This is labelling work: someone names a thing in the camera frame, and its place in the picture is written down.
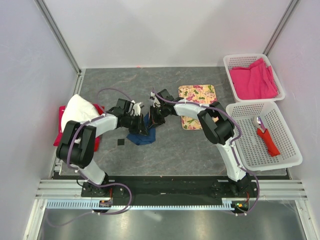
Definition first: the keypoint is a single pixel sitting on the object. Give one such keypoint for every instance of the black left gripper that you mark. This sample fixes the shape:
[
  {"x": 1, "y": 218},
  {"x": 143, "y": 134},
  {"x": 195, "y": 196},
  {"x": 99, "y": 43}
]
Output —
[{"x": 140, "y": 127}]

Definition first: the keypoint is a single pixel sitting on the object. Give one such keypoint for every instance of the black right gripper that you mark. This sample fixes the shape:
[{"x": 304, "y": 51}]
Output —
[{"x": 154, "y": 120}]

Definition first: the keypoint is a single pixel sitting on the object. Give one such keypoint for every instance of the blue paper napkin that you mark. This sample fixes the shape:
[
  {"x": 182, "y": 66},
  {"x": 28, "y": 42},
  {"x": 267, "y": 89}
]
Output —
[{"x": 139, "y": 139}]

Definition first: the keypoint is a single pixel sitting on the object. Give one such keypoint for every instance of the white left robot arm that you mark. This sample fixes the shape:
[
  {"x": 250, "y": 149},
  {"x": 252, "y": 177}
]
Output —
[{"x": 82, "y": 124}]

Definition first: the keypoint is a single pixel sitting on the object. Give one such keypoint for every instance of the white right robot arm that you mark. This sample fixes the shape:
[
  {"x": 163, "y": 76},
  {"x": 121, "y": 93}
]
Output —
[{"x": 217, "y": 126}]

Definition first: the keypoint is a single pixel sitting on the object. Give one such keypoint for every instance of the small black square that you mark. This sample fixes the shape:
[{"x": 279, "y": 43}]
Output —
[{"x": 121, "y": 142}]

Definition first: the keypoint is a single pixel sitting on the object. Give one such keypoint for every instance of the floral placemat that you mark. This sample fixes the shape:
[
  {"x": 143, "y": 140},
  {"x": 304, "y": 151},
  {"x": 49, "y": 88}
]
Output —
[{"x": 201, "y": 94}]

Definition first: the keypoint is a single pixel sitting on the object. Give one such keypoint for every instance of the white cloth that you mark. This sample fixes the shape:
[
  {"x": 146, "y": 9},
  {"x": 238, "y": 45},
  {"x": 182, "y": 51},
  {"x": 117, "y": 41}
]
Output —
[{"x": 79, "y": 110}]

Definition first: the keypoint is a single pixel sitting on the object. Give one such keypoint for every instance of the red folded cloth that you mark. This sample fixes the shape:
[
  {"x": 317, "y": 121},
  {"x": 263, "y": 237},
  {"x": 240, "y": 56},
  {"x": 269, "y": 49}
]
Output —
[{"x": 60, "y": 133}]

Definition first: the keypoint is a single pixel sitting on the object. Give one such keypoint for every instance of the lower white plastic basket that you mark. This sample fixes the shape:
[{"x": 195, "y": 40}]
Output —
[{"x": 251, "y": 148}]

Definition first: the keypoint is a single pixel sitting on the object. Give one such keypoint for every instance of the white plastic basket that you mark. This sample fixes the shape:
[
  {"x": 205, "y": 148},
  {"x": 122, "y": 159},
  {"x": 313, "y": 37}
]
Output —
[
  {"x": 251, "y": 148},
  {"x": 245, "y": 60}
]

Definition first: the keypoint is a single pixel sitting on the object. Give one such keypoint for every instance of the upper white plastic basket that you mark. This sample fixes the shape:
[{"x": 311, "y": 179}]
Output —
[{"x": 245, "y": 60}]

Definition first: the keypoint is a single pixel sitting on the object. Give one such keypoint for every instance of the pink cloth napkins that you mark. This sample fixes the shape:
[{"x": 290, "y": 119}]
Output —
[{"x": 254, "y": 82}]

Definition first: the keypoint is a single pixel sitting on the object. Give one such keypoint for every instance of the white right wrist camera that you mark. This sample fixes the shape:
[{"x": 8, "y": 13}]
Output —
[{"x": 155, "y": 101}]

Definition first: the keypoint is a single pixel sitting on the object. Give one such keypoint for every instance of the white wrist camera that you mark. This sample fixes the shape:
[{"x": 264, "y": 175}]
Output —
[
  {"x": 136, "y": 108},
  {"x": 155, "y": 101}
]

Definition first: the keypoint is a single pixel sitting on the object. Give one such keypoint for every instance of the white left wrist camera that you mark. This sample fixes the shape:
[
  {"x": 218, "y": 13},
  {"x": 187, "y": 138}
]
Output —
[{"x": 136, "y": 108}]

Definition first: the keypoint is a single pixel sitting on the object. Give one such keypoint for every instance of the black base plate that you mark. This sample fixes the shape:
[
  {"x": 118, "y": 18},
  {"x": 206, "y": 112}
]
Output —
[{"x": 172, "y": 190}]

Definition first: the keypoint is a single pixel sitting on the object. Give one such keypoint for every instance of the slotted cable duct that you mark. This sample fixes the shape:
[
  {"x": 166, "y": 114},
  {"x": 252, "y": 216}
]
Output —
[{"x": 89, "y": 204}]

